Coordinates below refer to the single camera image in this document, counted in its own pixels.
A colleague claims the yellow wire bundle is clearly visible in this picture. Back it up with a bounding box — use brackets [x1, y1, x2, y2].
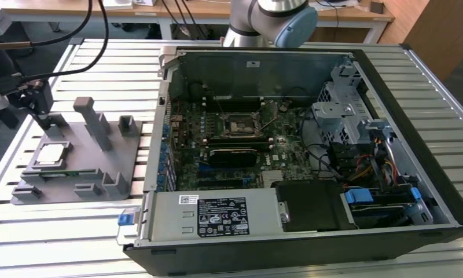
[382, 160, 398, 186]

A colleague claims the silver CPU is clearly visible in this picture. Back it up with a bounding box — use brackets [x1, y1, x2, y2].
[35, 144, 69, 166]

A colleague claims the white cardboard box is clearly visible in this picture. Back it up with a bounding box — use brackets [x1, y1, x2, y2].
[102, 0, 135, 12]

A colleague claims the thin metal locking lever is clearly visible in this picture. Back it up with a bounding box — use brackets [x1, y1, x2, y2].
[258, 114, 291, 133]
[214, 96, 227, 116]

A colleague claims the silver power supply unit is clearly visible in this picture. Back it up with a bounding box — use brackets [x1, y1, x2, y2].
[133, 188, 286, 243]

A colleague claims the black cable bundle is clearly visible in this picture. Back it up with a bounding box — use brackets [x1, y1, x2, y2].
[319, 141, 384, 188]

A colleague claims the wooden desk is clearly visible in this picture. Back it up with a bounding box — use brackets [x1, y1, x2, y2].
[0, 0, 166, 40]
[157, 0, 396, 44]

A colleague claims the blue plastic latch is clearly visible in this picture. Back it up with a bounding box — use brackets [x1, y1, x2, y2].
[117, 213, 134, 228]

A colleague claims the grey parts rack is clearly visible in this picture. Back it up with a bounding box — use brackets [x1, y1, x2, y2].
[9, 96, 143, 207]

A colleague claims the hard disk in blue carrier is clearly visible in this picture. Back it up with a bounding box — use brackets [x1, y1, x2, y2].
[340, 186, 414, 228]

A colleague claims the wooden cabinet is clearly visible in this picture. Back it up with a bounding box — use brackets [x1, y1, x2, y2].
[378, 0, 463, 83]

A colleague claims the copper cable conduit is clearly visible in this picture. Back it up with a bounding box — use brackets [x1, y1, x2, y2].
[0, 41, 34, 50]

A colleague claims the black PC case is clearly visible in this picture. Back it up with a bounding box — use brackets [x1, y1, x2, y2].
[114, 43, 463, 277]

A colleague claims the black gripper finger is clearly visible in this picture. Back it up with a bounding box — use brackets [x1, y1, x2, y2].
[0, 107, 21, 130]
[31, 81, 57, 131]

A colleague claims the black graphics card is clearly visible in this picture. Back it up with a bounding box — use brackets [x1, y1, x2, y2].
[206, 147, 262, 169]

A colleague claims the black RAM slot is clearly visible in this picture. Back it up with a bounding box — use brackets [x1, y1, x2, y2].
[207, 145, 274, 151]
[207, 138, 274, 144]
[207, 135, 274, 141]
[202, 100, 263, 105]
[207, 142, 274, 148]
[203, 104, 263, 109]
[202, 97, 263, 103]

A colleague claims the black expansion slot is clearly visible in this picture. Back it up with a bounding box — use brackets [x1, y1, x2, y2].
[197, 179, 245, 188]

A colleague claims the green motherboard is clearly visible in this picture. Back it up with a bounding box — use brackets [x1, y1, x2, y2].
[167, 97, 316, 192]

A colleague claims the black internal cable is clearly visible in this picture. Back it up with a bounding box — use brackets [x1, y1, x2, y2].
[296, 108, 322, 163]

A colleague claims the silver chipset heatsink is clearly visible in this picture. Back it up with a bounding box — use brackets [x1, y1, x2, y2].
[260, 170, 286, 184]

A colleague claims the CPU socket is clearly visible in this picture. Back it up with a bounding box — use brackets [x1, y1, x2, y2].
[219, 112, 266, 139]

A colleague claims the green RAM stick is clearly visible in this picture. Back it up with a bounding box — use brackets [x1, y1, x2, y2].
[39, 171, 82, 178]

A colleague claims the orange wire bundle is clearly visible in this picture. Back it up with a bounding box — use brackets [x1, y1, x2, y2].
[346, 155, 375, 186]

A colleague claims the silver metal drive cage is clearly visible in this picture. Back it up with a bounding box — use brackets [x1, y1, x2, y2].
[310, 64, 395, 146]

